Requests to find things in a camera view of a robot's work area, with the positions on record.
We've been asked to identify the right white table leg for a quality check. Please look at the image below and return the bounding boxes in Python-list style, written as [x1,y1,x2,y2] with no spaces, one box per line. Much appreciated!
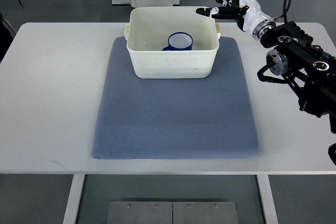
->
[257,175,278,224]

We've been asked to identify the blue enamel mug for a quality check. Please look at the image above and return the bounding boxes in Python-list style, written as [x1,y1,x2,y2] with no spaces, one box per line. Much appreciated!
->
[162,32,193,51]

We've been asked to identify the left white table leg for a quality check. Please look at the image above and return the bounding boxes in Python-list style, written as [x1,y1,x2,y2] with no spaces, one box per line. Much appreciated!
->
[63,174,85,224]

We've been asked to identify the white plastic box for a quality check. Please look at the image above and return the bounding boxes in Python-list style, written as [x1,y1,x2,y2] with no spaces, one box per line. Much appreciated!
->
[124,6,221,79]

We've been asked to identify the white table leg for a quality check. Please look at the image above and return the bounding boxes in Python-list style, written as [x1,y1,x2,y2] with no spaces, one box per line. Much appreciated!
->
[63,174,85,224]
[257,175,278,224]

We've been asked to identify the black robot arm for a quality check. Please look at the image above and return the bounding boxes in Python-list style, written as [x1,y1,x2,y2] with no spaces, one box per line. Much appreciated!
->
[257,0,335,133]

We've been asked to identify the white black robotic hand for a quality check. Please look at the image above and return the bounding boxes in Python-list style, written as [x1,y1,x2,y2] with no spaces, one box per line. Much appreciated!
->
[196,0,276,40]

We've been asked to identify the metal floor plate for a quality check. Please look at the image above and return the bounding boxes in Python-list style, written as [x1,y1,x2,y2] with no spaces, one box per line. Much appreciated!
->
[107,201,238,223]

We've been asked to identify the blue textured mat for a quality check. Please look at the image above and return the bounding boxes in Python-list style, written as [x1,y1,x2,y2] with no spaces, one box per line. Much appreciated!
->
[91,37,261,159]

